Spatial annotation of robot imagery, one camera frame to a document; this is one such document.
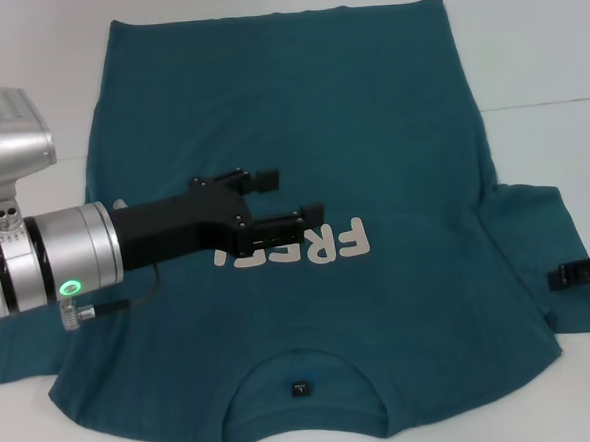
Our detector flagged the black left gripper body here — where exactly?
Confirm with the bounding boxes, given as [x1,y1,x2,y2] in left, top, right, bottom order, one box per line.
[107,175,257,272]

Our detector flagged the teal t-shirt with FREE print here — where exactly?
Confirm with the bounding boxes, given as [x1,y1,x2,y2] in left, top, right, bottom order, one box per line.
[0,0,590,442]

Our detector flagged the left arm cable with connector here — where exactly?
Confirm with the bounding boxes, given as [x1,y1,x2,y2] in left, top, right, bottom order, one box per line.
[59,266,168,331]

